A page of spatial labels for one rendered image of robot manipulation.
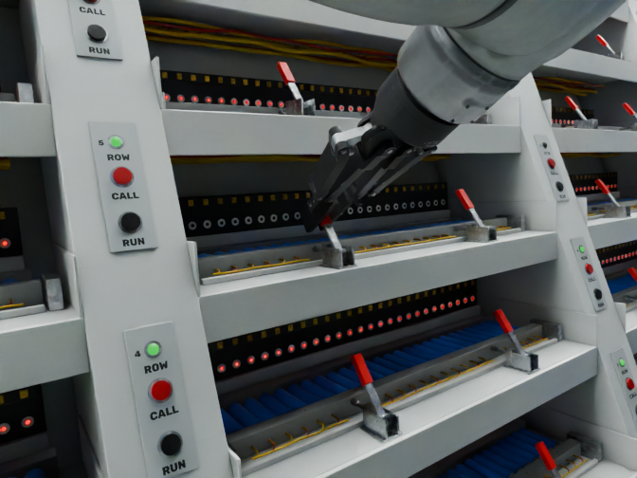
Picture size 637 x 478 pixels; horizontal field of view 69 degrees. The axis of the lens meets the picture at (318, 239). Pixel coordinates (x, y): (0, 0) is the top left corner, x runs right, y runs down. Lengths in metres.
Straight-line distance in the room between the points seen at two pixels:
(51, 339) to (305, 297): 0.23
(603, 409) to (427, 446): 0.39
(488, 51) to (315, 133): 0.27
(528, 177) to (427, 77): 0.52
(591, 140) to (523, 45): 0.76
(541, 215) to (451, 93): 0.51
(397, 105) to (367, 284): 0.22
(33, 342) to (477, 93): 0.38
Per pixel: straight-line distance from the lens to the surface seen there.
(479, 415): 0.64
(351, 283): 0.53
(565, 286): 0.86
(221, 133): 0.51
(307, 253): 0.58
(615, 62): 1.36
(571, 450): 0.89
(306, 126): 0.57
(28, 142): 0.47
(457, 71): 0.37
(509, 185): 0.89
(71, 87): 0.49
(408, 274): 0.58
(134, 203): 0.45
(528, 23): 0.33
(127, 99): 0.49
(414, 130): 0.41
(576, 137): 1.04
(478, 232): 0.72
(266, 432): 0.53
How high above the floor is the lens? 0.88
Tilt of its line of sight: 10 degrees up
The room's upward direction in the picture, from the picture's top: 14 degrees counter-clockwise
